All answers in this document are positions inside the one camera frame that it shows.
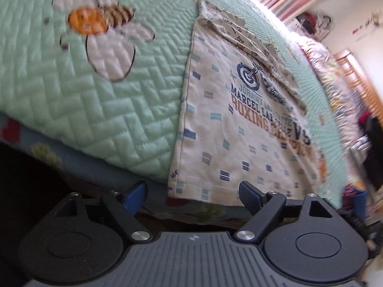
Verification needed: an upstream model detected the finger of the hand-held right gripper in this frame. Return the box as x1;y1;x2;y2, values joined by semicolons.
352;189;369;220

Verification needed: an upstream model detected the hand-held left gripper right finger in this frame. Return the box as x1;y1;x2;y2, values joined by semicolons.
235;180;338;243

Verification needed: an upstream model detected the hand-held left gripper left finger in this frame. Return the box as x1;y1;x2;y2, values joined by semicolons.
49;180;152;243

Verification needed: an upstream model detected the white letter-print long-sleeve shirt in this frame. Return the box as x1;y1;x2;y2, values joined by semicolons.
168;0;325;208

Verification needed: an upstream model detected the green quilted bee bedspread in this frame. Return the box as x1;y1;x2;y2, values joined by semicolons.
0;0;350;210

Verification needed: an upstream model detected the wooden slatted headboard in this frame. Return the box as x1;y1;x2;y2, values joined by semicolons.
333;49;377;120

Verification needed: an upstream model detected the red hanging ornament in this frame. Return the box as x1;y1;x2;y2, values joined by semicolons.
353;12;383;36

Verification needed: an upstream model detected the white plastic bag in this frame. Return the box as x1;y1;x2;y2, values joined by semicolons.
317;15;334;41

